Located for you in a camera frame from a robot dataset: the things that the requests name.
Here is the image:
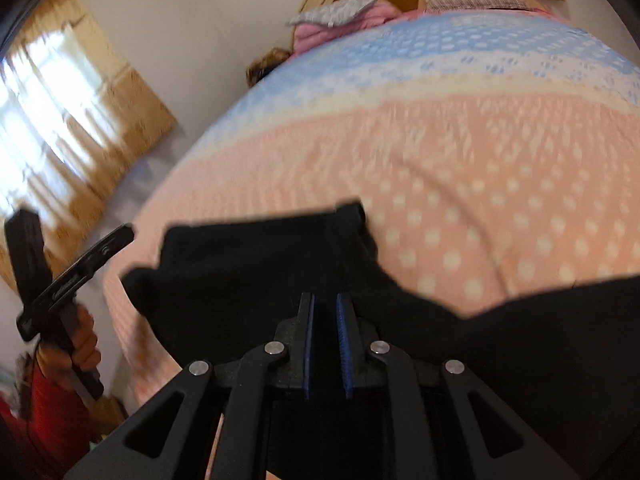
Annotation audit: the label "black pants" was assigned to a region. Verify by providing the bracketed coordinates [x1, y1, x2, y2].
[122, 203, 639, 479]

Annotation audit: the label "red sleeve forearm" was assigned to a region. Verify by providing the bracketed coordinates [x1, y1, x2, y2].
[1, 365, 100, 479]

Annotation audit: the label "person's left hand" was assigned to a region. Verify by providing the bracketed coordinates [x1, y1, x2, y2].
[36, 304, 101, 390]

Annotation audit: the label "beige curtain side window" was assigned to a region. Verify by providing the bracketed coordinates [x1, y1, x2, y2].
[1, 0, 176, 274]

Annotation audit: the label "polka dot bed quilt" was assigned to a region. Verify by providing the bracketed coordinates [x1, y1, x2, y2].
[103, 11, 639, 402]

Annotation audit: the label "folded pink blanket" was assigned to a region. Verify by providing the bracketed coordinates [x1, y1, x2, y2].
[288, 0, 401, 55]

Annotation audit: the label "grey patterned pillow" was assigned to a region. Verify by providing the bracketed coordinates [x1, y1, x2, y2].
[286, 0, 378, 28]

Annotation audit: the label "striped pillow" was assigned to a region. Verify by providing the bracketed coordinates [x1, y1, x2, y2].
[424, 0, 532, 13]

